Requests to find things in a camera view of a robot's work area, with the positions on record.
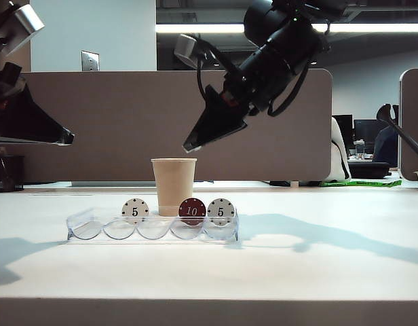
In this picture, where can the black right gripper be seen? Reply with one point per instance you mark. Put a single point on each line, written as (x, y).
(253, 91)

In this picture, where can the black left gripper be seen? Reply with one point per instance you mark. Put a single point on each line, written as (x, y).
(5, 88)

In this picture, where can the red poker chip 10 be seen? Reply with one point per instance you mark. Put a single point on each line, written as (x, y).
(186, 205)

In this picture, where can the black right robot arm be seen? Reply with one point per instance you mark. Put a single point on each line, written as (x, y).
(287, 37)

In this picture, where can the brown paper cup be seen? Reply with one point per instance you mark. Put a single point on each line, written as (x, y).
(174, 183)

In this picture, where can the white poker chip 5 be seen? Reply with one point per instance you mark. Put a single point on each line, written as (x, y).
(214, 206)
(129, 206)

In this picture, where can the small white cup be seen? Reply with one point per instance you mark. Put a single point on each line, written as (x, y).
(294, 184)

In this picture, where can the clear plastic chip tray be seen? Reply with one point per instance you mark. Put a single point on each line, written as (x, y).
(85, 231)

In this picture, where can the wide brown desk partition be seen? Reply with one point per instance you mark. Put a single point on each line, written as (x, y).
(127, 119)

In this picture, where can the long ceiling light strip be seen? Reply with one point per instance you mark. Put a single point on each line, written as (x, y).
(212, 28)

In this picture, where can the white office chair back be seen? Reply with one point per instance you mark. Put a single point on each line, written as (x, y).
(338, 159)

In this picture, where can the tall black monitor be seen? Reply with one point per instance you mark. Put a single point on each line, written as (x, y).
(346, 129)

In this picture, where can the clear drink bottle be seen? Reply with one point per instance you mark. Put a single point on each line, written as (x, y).
(359, 149)

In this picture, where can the wide black monitor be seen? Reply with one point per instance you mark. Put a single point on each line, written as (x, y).
(365, 130)

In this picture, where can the green tape strip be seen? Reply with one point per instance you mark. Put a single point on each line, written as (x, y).
(365, 183)

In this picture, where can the seated person in blue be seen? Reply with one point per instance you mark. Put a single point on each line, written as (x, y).
(385, 146)

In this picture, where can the brown front edge panel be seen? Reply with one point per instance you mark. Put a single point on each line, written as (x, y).
(209, 312)

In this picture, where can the black diagonal pole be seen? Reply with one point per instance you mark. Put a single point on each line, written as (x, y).
(409, 138)

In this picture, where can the narrow brown desk partition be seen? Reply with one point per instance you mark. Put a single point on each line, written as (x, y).
(414, 112)

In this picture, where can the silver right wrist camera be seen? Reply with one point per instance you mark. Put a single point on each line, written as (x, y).
(187, 45)

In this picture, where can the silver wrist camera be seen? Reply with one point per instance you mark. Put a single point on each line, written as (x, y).
(24, 20)
(187, 45)

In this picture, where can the metal wall switch plate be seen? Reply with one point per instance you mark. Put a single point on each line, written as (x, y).
(90, 61)

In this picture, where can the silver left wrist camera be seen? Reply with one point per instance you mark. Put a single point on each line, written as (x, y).
(24, 20)

